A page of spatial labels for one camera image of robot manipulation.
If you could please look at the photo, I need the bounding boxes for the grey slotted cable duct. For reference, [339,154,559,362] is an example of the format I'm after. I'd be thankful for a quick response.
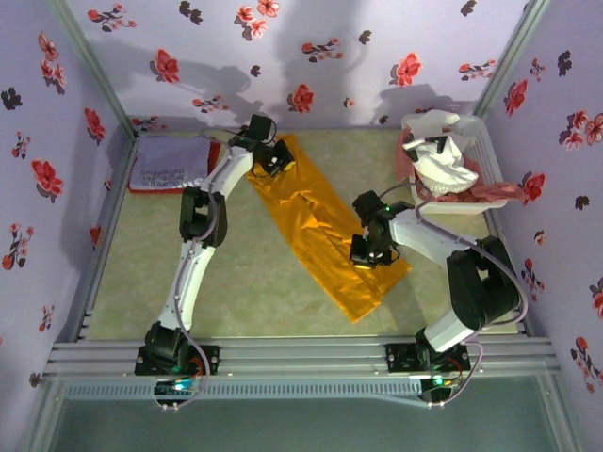
[63,379,425,401]

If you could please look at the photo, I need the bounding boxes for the folded purple and red clothes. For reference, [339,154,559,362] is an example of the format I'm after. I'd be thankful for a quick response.
[127,139,222,195]

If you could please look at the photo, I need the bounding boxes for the white crumpled t-shirt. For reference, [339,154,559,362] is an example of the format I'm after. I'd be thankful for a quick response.
[399,110,481,199]

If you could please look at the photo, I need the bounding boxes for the white plastic laundry basket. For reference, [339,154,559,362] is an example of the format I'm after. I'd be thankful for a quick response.
[399,115,511,218]

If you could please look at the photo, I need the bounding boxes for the grey right arm cable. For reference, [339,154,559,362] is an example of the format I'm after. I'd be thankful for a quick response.
[376,181,527,409]

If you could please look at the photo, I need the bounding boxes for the pink crumpled t-shirt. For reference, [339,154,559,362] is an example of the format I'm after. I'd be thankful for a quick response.
[394,134,531,208]

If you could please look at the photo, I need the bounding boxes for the controller board with green light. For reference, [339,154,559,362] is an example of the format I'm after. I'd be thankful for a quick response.
[155,379,199,401]
[421,374,461,406]

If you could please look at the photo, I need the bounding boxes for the aluminium cross rail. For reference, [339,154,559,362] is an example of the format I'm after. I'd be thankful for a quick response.
[44,336,562,378]

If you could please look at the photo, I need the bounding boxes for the grey aluminium frame post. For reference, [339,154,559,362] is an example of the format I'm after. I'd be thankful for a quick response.
[44,0,138,140]
[470,0,552,121]

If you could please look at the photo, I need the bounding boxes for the orange t-shirt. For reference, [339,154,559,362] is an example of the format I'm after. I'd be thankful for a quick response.
[247,134,412,325]

